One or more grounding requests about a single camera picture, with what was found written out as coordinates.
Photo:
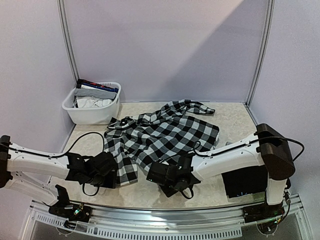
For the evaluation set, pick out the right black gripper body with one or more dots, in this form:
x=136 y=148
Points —
x=154 y=172

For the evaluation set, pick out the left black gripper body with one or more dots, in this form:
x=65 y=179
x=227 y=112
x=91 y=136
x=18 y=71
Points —
x=98 y=180

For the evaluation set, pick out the black white plaid shirt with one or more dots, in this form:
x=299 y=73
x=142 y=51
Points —
x=138 y=141

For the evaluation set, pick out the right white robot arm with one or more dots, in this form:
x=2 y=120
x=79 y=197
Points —
x=266 y=147

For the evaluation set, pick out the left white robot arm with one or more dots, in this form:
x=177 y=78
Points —
x=16 y=162

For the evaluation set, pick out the white laundry basket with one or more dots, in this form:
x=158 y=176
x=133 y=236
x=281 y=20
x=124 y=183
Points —
x=95 y=115

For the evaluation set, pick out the folded black garment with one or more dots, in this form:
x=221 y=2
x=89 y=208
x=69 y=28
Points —
x=245 y=181

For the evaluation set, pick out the grey cloth in basket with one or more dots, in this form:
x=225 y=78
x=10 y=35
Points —
x=95 y=93

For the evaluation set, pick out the dark striped cloth in basket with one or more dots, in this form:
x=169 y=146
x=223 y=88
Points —
x=85 y=83

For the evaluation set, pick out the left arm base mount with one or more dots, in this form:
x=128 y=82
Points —
x=71 y=211

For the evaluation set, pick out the aluminium front rail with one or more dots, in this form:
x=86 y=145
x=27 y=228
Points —
x=111 y=223

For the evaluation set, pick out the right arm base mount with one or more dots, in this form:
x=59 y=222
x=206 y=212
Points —
x=263 y=211

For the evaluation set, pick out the left aluminium corner post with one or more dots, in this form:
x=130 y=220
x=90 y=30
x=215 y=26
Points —
x=67 y=39

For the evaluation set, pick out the aluminium corner post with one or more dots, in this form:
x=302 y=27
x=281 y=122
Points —
x=67 y=39
x=262 y=51

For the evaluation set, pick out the right aluminium corner post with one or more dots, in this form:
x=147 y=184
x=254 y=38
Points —
x=262 y=51

